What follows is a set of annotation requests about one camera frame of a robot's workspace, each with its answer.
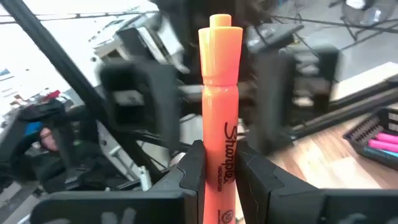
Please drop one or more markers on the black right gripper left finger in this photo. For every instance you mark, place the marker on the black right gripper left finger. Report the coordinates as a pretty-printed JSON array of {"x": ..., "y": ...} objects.
[{"x": 140, "y": 208}]

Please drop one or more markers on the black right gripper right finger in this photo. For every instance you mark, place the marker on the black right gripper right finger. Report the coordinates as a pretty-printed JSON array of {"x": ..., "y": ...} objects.
[{"x": 311, "y": 208}]

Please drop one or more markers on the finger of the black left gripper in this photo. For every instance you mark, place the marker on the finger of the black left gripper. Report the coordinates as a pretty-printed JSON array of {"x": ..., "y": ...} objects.
[
  {"x": 140, "y": 102},
  {"x": 270, "y": 102}
]

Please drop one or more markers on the orange Sharpie highlighter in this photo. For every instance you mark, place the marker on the orange Sharpie highlighter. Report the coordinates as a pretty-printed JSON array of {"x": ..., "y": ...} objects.
[{"x": 219, "y": 109}]

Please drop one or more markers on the blue highlighter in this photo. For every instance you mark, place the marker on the blue highlighter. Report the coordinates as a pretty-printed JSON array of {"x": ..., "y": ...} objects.
[{"x": 381, "y": 154}]

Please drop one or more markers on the pink highlighter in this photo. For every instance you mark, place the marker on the pink highlighter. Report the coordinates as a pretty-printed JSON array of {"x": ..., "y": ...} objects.
[
  {"x": 384, "y": 145},
  {"x": 387, "y": 137}
]

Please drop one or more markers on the black plastic basket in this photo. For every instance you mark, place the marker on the black plastic basket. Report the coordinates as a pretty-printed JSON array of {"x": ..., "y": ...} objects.
[{"x": 360, "y": 137}]

